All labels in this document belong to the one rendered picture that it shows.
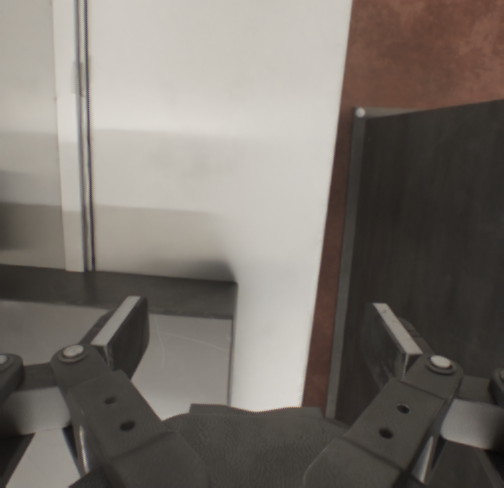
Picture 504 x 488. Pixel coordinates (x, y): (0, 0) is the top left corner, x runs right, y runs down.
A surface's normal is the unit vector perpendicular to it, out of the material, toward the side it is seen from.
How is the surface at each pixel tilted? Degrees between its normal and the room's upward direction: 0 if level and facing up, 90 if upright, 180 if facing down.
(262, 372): 0
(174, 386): 0
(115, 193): 0
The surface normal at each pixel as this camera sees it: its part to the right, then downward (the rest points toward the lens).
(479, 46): -0.01, 0.26
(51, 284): 0.07, -0.96
